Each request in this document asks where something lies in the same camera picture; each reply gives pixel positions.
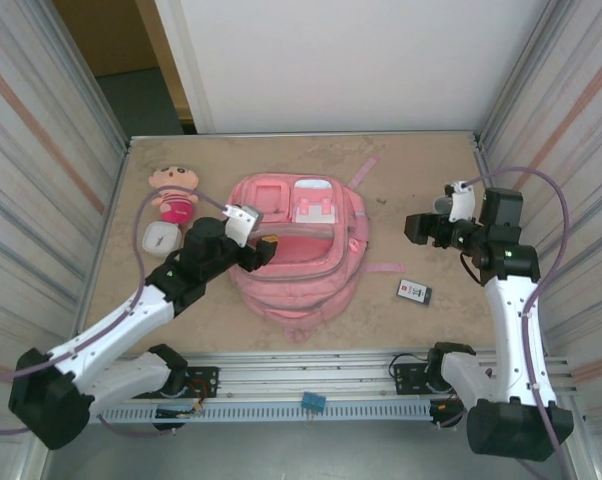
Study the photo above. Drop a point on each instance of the pink backpack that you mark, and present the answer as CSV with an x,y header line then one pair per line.
x,y
296,285

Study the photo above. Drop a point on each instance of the black white card box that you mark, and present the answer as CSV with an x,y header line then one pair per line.
x,y
415,291

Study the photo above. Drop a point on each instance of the pink plush doll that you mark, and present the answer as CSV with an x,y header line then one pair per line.
x,y
173,182

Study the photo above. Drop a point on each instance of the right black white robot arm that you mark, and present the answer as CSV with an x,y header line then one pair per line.
x,y
511,325

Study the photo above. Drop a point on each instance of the grey cup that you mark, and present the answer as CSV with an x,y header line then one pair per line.
x,y
441,204

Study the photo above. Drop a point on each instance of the white square alarm clock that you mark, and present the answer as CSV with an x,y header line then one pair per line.
x,y
158,239

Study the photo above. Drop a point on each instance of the translucent side panel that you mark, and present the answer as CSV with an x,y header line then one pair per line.
x,y
581,150
21,200

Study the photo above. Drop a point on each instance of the blue connector block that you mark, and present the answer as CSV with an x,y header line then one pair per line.
x,y
313,401

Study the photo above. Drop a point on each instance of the black power connector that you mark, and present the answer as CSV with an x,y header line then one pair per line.
x,y
168,426
446,412

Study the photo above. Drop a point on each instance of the beige door jamb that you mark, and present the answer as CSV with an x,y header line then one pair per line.
x,y
166,60

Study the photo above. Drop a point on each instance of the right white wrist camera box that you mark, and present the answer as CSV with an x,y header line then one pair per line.
x,y
462,200

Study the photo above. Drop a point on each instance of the aluminium rail frame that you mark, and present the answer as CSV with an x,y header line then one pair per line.
x,y
306,370

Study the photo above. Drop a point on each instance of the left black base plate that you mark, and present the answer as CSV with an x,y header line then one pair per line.
x,y
203,382

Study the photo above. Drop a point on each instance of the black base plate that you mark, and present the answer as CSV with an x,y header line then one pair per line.
x,y
406,377
203,382

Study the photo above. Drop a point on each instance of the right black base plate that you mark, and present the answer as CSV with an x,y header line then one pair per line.
x,y
406,377

